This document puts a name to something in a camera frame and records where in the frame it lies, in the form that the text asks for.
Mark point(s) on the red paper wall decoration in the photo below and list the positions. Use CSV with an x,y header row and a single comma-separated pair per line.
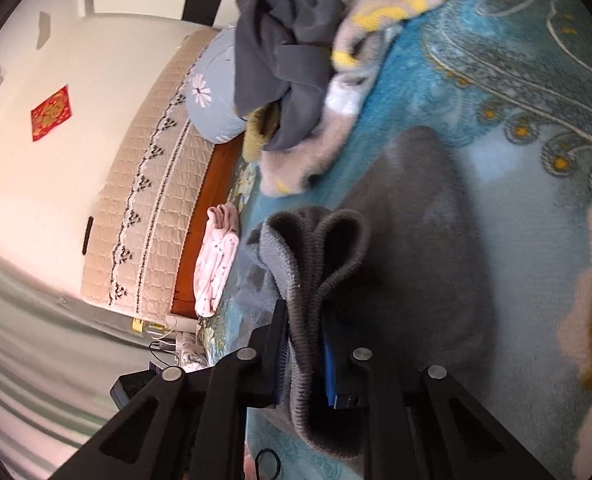
x,y
49,114

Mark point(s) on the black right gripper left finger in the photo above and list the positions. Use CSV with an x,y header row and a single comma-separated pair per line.
x,y
190,425

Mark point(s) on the dark grey garment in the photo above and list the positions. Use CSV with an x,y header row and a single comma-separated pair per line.
x,y
283,55

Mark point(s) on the olive yellow garment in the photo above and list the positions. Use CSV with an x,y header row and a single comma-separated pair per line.
x,y
261,125

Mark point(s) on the grey knit sweater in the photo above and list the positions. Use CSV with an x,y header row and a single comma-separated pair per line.
x,y
398,268

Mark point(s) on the pink fleece folded garment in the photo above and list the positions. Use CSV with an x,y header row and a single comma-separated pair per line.
x,y
215,258

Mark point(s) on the teal floral bed blanket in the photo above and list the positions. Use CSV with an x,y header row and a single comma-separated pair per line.
x,y
507,87

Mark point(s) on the beige quilted headboard cover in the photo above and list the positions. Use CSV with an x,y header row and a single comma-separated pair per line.
x,y
143,212

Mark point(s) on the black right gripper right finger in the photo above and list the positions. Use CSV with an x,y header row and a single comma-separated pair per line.
x,y
421,424

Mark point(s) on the pink yellow fleece garment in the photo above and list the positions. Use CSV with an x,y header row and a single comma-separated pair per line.
x,y
360,47

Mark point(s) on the light blue flower pillow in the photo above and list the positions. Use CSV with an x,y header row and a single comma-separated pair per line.
x,y
210,90

